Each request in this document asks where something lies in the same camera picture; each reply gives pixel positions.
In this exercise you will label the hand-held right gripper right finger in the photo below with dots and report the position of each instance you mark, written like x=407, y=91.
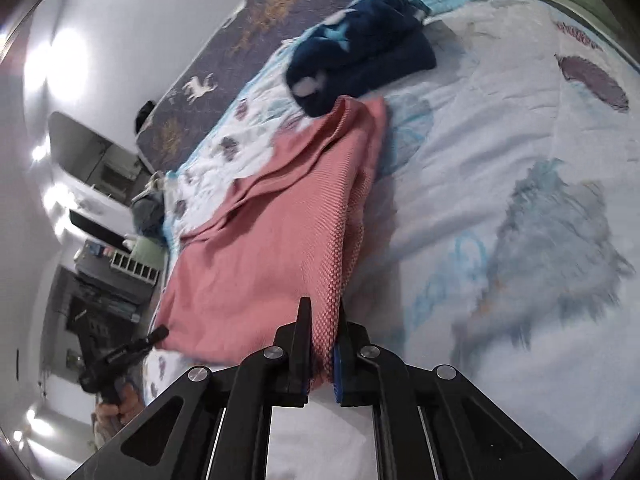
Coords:
x=339, y=377

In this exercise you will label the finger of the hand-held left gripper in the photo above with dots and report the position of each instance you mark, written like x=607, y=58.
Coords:
x=157, y=335

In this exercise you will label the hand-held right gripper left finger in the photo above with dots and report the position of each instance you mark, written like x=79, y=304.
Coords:
x=300, y=360

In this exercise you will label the pink knit sweater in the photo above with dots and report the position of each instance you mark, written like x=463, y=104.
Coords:
x=250, y=260

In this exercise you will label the grey blue clothes pile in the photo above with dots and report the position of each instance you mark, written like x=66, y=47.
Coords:
x=149, y=205

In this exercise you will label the person's left hand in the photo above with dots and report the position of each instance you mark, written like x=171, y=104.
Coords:
x=127, y=400

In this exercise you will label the dark shelf cabinet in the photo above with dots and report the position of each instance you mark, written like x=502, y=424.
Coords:
x=95, y=310

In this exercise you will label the white slatted rack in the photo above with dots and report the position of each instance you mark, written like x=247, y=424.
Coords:
x=134, y=266

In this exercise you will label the black garment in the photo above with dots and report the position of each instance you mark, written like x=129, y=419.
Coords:
x=145, y=116

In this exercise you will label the white shell print quilt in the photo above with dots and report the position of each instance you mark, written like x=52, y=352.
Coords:
x=480, y=130

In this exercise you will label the folded navy fleece blanket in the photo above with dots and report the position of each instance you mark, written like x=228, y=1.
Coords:
x=360, y=45

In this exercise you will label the dark deer print mattress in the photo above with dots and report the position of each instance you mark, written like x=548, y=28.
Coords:
x=240, y=25

